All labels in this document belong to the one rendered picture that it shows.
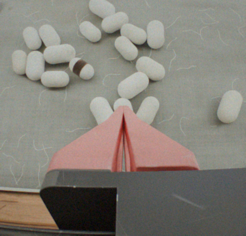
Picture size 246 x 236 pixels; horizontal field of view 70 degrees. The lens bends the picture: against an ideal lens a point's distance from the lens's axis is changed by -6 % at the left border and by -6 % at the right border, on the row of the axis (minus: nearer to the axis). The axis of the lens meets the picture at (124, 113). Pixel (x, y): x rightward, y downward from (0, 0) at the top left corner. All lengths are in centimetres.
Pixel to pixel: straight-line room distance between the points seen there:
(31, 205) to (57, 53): 16
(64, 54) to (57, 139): 9
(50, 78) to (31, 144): 7
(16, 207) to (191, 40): 27
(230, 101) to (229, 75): 5
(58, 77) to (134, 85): 8
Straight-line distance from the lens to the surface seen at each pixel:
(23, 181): 22
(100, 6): 25
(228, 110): 21
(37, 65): 23
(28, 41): 25
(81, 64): 21
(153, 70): 20
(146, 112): 19
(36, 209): 21
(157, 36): 22
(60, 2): 30
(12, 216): 21
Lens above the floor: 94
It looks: 76 degrees down
